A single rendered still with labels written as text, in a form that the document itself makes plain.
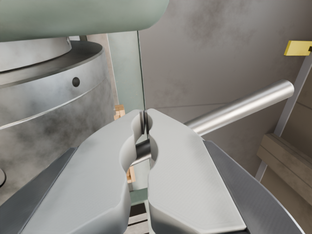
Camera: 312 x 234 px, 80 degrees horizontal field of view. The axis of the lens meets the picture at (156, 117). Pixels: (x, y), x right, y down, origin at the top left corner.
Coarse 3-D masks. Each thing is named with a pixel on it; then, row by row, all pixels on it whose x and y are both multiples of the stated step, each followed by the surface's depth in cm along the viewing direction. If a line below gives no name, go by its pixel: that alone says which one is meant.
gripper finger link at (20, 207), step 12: (60, 156) 8; (48, 168) 7; (60, 168) 7; (36, 180) 7; (48, 180) 7; (24, 192) 6; (36, 192) 6; (12, 204) 6; (24, 204) 6; (36, 204) 6; (0, 216) 6; (12, 216) 6; (24, 216) 6; (0, 228) 5; (12, 228) 5
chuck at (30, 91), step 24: (72, 48) 29; (96, 48) 28; (24, 72) 18; (48, 72) 18; (72, 72) 20; (96, 72) 24; (0, 96) 16; (24, 96) 17; (48, 96) 18; (72, 96) 20; (0, 120) 16
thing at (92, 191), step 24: (120, 120) 10; (144, 120) 12; (96, 144) 9; (120, 144) 8; (72, 168) 7; (96, 168) 7; (120, 168) 7; (48, 192) 6; (72, 192) 6; (96, 192) 6; (120, 192) 6; (48, 216) 6; (72, 216) 6; (96, 216) 6; (120, 216) 6
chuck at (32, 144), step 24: (96, 96) 24; (24, 120) 17; (48, 120) 19; (72, 120) 21; (96, 120) 25; (0, 144) 17; (24, 144) 18; (48, 144) 20; (72, 144) 22; (0, 168) 18; (24, 168) 19; (0, 192) 19
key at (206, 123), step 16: (256, 96) 11; (272, 96) 11; (288, 96) 11; (208, 112) 12; (224, 112) 11; (240, 112) 11; (192, 128) 12; (208, 128) 12; (144, 144) 12; (144, 160) 12
